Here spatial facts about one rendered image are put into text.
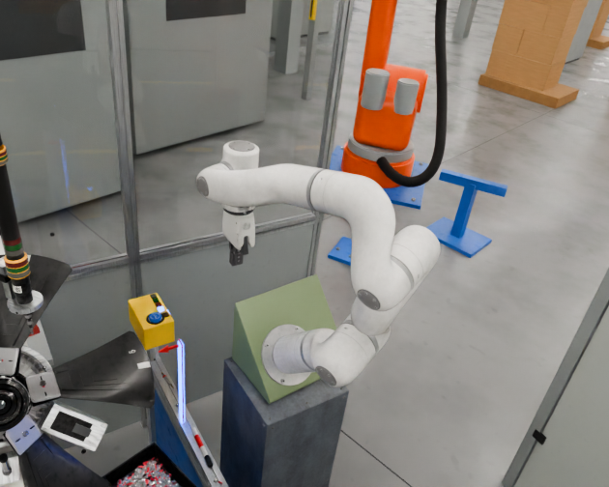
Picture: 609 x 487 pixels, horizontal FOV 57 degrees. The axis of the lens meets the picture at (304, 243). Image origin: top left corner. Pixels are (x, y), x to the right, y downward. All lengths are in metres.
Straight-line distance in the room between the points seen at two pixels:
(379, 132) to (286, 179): 3.77
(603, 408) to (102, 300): 1.95
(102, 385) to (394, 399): 1.95
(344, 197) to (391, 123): 3.83
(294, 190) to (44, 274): 0.67
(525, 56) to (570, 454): 6.92
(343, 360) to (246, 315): 0.46
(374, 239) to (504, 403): 2.38
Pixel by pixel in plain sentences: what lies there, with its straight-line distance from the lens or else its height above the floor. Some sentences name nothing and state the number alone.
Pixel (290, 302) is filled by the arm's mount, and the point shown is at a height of 1.13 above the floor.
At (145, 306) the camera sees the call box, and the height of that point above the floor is 1.07.
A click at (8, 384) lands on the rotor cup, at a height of 1.25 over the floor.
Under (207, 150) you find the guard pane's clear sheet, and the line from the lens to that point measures 2.15.
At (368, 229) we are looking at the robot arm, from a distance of 1.07.
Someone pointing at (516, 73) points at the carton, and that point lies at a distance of 8.91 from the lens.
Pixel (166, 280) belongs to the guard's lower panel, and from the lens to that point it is 2.36.
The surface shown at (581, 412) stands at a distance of 2.52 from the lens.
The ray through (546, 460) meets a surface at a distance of 2.75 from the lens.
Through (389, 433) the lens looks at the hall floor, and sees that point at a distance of 2.99.
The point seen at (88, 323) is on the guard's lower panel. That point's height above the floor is 0.73.
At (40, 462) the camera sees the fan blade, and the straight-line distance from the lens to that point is 1.54.
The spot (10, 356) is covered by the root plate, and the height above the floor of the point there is 1.27.
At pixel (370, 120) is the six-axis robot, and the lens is 4.90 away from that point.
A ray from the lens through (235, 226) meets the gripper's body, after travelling 1.38.
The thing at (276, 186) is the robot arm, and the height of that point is 1.72.
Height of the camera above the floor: 2.28
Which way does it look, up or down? 33 degrees down
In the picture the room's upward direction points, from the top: 7 degrees clockwise
